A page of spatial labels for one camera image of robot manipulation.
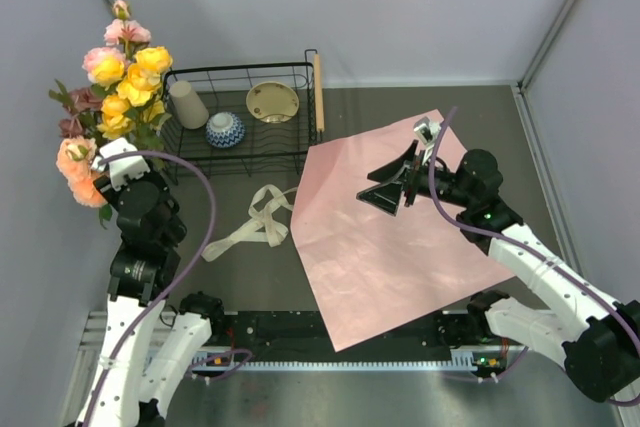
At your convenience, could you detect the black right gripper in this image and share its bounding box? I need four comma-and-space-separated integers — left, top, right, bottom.
358, 140, 473, 216

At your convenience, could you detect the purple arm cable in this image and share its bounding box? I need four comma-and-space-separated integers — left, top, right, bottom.
79, 149, 254, 427
427, 106, 640, 408

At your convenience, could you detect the cream floral plate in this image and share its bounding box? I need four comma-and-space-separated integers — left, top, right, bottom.
246, 81, 300, 124

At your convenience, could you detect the pink peony stem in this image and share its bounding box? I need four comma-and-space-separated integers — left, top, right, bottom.
82, 0, 152, 83

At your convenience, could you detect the black wire dish rack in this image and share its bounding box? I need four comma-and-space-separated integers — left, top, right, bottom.
160, 49, 325, 177

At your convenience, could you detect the purple wrapping paper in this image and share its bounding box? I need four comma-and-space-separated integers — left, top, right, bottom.
291, 117, 513, 351

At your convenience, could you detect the mauve rose stem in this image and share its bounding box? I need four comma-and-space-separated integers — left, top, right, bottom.
48, 80, 102, 138

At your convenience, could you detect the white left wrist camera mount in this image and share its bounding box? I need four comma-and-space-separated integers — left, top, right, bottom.
90, 138, 151, 191

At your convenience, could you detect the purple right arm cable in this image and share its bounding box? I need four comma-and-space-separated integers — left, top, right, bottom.
427, 106, 640, 408

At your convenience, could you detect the yellow rose stem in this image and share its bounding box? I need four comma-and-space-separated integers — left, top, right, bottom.
83, 42, 173, 150

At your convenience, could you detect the blue white patterned bowl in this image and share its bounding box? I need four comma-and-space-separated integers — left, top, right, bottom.
205, 112, 246, 149

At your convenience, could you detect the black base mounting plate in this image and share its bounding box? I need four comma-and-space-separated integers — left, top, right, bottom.
222, 310, 504, 348

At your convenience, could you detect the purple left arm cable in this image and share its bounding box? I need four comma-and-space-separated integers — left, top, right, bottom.
79, 149, 254, 427

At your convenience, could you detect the aluminium front frame rail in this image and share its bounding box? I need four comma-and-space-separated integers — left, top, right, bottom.
79, 309, 627, 348

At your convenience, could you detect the grey slotted cable duct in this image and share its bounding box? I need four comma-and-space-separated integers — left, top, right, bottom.
189, 350, 506, 372

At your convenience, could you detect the peach peony stem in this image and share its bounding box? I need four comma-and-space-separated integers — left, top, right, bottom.
55, 137, 113, 229

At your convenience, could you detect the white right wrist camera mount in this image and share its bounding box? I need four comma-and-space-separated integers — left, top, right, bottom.
413, 117, 441, 164

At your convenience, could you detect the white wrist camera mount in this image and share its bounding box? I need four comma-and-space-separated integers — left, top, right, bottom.
413, 117, 441, 164
90, 138, 151, 191

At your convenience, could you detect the cream printed ribbon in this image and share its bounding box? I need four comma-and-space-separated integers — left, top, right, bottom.
201, 184, 298, 263

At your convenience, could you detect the beige upturned cup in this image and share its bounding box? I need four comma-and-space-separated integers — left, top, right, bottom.
169, 81, 209, 130

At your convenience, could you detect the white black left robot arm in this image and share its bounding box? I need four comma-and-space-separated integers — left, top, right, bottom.
75, 171, 227, 426

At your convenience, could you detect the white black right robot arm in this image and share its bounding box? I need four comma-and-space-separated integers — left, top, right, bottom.
357, 144, 639, 402

